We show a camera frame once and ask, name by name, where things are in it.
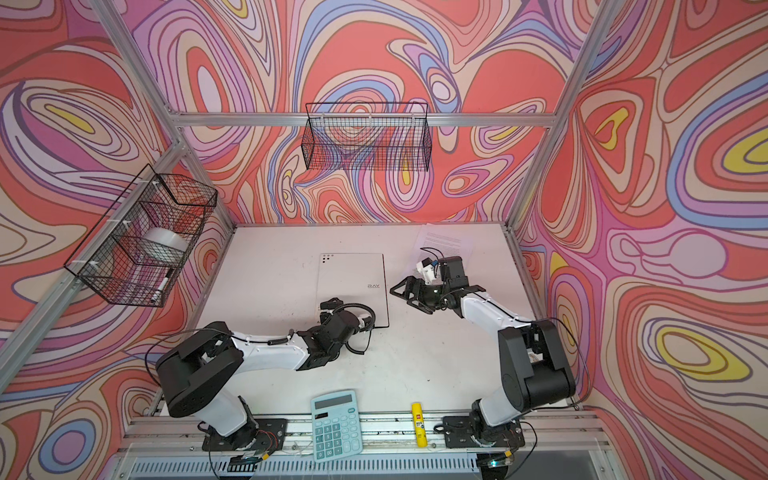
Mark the back black wire basket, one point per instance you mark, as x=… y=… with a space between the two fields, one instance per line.
x=367 y=136

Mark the black wire basket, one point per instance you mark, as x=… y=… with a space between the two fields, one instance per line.
x=367 y=136
x=120 y=266

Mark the black marker in basket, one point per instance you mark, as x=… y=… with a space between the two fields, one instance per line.
x=159 y=296

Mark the printed paper sheet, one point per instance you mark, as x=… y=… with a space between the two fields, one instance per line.
x=434 y=241

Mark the teal calculator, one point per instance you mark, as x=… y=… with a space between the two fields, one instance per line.
x=336 y=426

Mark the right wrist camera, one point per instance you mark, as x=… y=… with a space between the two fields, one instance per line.
x=429 y=270

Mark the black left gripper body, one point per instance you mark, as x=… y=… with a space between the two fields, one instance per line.
x=325 y=318

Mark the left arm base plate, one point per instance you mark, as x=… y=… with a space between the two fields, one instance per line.
x=263 y=435

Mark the left black wire basket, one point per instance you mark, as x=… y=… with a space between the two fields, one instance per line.
x=120 y=266

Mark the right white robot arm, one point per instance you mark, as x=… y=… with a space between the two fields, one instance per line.
x=534 y=368

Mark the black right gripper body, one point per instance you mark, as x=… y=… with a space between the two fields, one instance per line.
x=433 y=295

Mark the yellow glue stick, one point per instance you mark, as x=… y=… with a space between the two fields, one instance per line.
x=419 y=425

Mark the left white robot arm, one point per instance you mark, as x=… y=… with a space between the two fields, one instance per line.
x=193 y=376

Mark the black file folder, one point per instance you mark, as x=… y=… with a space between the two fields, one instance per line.
x=355 y=278

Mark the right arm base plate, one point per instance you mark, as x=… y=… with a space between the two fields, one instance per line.
x=470 y=431

